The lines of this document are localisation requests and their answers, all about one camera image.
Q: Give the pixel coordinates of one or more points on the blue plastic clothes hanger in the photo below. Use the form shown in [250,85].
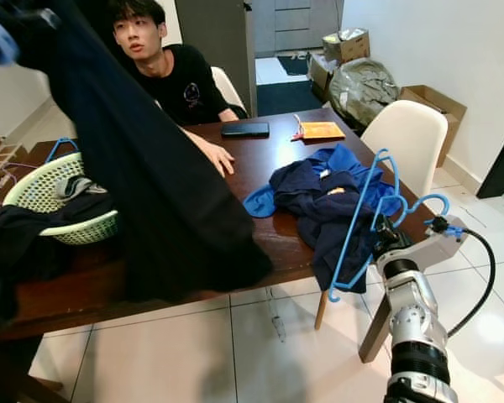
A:
[63,139]
[356,222]

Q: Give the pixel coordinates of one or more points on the navy shirt with yellow badge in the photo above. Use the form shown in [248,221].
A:
[328,210]

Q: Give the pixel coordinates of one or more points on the black garment with print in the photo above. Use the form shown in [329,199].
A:
[160,185]

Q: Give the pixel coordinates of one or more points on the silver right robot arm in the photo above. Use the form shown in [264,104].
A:
[412,327]

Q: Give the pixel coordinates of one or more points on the dark brown wooden table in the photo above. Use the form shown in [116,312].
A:
[376,336]

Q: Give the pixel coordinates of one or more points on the white plastic chair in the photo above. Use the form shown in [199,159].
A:
[407,143]
[225,84]

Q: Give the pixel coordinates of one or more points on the yellow envelope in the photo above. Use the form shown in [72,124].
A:
[323,130]

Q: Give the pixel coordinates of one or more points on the large open cardboard box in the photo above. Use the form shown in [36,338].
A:
[445,109]

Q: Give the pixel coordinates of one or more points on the grey green sack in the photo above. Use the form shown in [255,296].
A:
[363,91]

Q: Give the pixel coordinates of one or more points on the dark navy garment white logo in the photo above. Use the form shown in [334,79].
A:
[34,222]

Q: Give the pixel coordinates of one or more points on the black smartphone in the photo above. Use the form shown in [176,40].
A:
[245,129]

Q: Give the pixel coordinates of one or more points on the pale green laundry basket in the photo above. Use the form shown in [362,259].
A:
[42,185]

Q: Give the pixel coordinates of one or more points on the small filled cardboard box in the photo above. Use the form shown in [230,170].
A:
[346,49]

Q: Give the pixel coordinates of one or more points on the grey cloth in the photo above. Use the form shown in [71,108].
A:
[77,186]

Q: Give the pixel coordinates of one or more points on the grey drawer cabinet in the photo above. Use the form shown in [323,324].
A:
[298,21]

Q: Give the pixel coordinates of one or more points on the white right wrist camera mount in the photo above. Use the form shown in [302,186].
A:
[433,248]

